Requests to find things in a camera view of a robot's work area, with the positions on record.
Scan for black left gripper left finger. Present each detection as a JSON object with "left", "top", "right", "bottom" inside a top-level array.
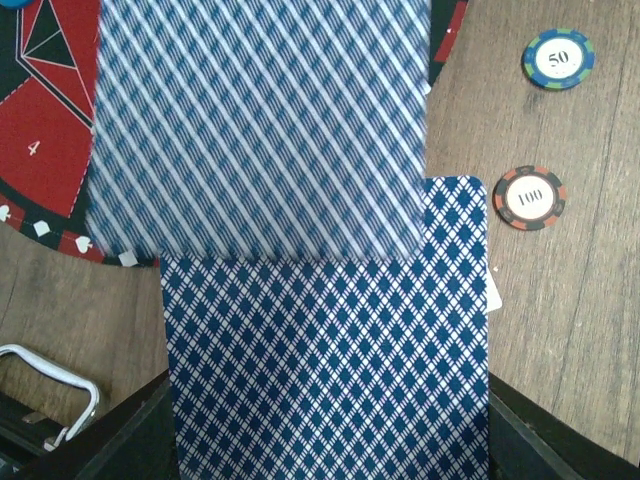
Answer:
[{"left": 14, "top": 372, "right": 178, "bottom": 479}]

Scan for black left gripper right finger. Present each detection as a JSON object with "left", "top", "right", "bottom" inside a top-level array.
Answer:
[{"left": 489, "top": 374, "right": 639, "bottom": 479}]

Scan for blue patterned card deck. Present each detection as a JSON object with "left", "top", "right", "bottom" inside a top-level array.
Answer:
[{"left": 160, "top": 176, "right": 489, "bottom": 479}]

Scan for brown poker chip stack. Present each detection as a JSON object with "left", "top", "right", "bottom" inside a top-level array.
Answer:
[{"left": 492, "top": 165, "right": 567, "bottom": 231}]

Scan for single face-down blue card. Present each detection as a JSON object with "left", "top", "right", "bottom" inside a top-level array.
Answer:
[{"left": 86, "top": 1, "right": 431, "bottom": 257}]

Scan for teal poker chip stack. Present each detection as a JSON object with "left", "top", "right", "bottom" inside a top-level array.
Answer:
[{"left": 521, "top": 28, "right": 596, "bottom": 91}]

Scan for blue dealer button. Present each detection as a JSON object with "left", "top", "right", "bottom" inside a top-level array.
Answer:
[{"left": 0, "top": 0, "right": 32, "bottom": 10}]

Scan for black poker chip case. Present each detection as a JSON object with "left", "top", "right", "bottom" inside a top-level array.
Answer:
[{"left": 1, "top": 343, "right": 106, "bottom": 479}]

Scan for white playing card box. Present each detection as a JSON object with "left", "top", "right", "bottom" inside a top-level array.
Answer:
[{"left": 486, "top": 269, "right": 503, "bottom": 312}]

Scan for round red black poker mat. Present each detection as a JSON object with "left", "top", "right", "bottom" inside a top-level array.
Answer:
[{"left": 1, "top": 1, "right": 467, "bottom": 267}]

